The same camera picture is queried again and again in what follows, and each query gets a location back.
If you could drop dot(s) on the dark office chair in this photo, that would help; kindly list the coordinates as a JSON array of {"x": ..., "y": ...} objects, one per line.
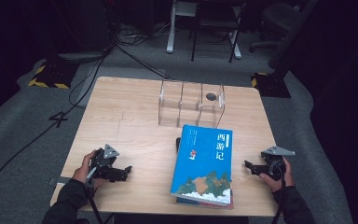
[{"x": 276, "y": 15}]

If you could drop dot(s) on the person's left hand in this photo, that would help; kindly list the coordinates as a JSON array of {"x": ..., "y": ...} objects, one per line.
[{"x": 81, "y": 172}]

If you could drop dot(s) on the black hardcover book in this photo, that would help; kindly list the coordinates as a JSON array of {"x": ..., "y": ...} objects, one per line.
[{"x": 178, "y": 144}]

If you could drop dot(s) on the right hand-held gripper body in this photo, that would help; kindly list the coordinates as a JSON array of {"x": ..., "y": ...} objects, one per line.
[{"x": 275, "y": 165}]

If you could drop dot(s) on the white desk frame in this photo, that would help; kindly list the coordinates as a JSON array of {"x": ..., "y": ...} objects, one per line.
[{"x": 170, "y": 37}]

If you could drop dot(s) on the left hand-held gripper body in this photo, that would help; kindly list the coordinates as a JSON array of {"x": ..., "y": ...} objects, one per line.
[{"x": 104, "y": 168}]

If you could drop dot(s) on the grey tape piece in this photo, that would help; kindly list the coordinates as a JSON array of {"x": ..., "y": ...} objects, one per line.
[{"x": 62, "y": 180}]

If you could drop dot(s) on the black folding chair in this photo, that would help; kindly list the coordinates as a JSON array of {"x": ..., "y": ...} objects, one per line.
[{"x": 217, "y": 25}]

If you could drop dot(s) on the black stand with striped base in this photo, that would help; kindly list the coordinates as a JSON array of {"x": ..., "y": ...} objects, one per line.
[{"x": 279, "y": 56}]

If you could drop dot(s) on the dark round table grommet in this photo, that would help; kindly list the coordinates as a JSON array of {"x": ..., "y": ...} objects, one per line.
[{"x": 211, "y": 96}]

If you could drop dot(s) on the thick blue book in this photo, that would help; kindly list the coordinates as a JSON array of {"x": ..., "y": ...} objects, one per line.
[{"x": 202, "y": 161}]

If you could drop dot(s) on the clear acrylic book rack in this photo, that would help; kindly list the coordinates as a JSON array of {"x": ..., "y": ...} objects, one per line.
[{"x": 186, "y": 105}]

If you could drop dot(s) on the dark stand with round base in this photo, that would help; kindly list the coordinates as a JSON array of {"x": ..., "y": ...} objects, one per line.
[{"x": 80, "y": 56}]

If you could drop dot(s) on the person's right hand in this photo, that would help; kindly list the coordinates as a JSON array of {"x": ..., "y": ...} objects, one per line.
[{"x": 287, "y": 182}]

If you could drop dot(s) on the black base with striped tape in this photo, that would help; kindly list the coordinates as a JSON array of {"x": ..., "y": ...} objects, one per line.
[{"x": 56, "y": 74}]

